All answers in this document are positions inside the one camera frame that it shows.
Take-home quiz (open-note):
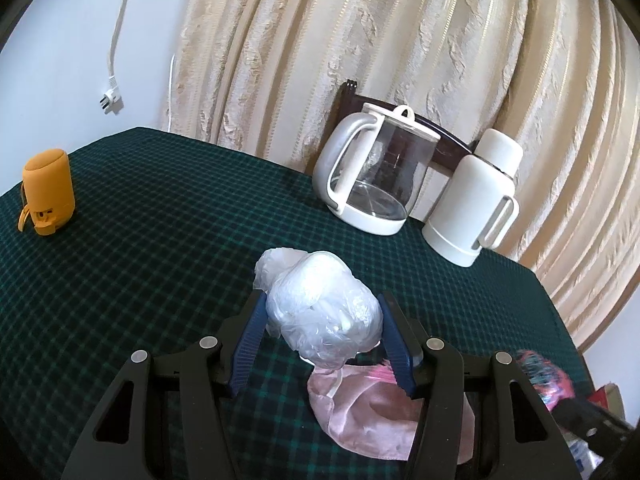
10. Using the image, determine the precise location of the glass kettle with white handle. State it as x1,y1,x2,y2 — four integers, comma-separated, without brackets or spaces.
312,102,442,237

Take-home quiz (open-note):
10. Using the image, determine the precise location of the orange cylindrical speaker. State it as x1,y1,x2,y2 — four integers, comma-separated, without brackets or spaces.
17,148,77,237

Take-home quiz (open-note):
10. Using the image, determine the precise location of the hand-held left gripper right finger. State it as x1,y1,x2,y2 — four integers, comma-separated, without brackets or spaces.
376,292,583,480

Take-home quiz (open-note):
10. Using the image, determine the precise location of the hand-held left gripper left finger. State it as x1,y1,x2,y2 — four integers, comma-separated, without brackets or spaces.
60,290,268,480

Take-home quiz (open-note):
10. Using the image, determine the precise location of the white thermos jug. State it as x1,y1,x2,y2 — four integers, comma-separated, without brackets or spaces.
421,128,524,268

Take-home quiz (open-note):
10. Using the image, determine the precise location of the white power plug cable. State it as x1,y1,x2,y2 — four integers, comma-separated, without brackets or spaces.
97,0,143,116

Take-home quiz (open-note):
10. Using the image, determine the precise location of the green plaid tablecloth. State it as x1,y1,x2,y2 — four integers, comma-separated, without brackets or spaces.
0,126,593,480

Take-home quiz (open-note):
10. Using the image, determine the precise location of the dark wooden chair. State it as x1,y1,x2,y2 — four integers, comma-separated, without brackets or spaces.
330,80,478,221

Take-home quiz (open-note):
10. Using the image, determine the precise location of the cream patterned curtain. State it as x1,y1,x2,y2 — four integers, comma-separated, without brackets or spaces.
160,0,640,351

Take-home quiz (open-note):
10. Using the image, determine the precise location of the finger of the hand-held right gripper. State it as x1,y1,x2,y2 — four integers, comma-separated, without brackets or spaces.
552,397,636,461

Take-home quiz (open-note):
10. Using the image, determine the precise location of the white plastic bag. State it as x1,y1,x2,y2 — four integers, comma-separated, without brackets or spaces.
252,246,385,368

